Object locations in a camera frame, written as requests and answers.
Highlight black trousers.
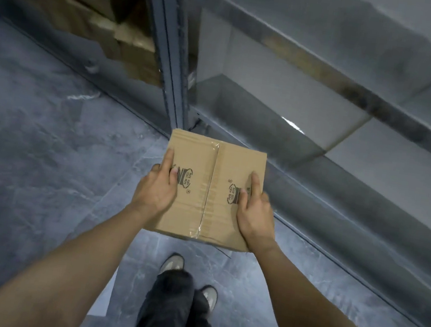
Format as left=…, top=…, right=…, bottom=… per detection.
left=131, top=264, right=238, bottom=327

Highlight grey shoe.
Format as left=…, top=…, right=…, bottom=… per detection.
left=158, top=251, right=186, bottom=279
left=196, top=283, right=220, bottom=313

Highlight taped printed cardboard box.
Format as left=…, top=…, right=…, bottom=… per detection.
left=142, top=125, right=271, bottom=254

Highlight person's left forearm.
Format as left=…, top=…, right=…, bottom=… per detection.
left=0, top=180, right=154, bottom=327

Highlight person's right hand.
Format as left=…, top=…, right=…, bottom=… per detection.
left=230, top=169, right=286, bottom=257

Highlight grey right shoe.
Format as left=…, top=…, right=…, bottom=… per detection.
left=196, top=283, right=220, bottom=313

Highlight grey metal shelving rack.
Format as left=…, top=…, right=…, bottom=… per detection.
left=0, top=0, right=431, bottom=327

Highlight grey left shoe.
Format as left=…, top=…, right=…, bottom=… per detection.
left=158, top=251, right=186, bottom=279

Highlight person's right forearm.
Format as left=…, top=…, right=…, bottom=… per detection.
left=236, top=236, right=409, bottom=327

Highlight person's left hand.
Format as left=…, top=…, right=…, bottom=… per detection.
left=129, top=144, right=184, bottom=225

